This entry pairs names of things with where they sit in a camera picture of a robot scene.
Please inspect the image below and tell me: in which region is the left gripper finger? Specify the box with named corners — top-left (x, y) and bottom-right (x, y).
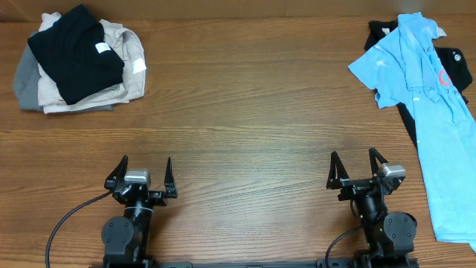
top-left (164, 157), bottom-right (175, 186)
top-left (106, 155), bottom-right (129, 182)

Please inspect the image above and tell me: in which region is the folded black shirt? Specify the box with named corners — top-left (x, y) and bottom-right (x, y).
top-left (28, 4), bottom-right (124, 105)

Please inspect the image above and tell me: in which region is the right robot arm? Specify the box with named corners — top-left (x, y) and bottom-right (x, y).
top-left (324, 147), bottom-right (419, 268)

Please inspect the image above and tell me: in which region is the light blue t-shirt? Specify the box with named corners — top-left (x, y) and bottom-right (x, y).
top-left (349, 13), bottom-right (475, 247)

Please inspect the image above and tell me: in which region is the folded grey garment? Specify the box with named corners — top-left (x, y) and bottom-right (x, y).
top-left (13, 31), bottom-right (115, 112)

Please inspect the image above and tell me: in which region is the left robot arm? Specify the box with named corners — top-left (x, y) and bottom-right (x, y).
top-left (101, 156), bottom-right (178, 267)

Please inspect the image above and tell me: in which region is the black shirt on right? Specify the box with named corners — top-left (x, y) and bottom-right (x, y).
top-left (364, 20), bottom-right (473, 147)

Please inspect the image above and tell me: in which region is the folded beige shirt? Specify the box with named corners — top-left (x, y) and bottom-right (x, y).
top-left (38, 19), bottom-right (147, 114)

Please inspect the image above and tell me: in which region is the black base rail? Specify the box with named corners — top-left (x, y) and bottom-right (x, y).
top-left (92, 258), bottom-right (419, 268)

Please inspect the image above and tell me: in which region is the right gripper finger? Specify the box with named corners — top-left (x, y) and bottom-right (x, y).
top-left (368, 147), bottom-right (388, 176)
top-left (328, 151), bottom-right (350, 181)

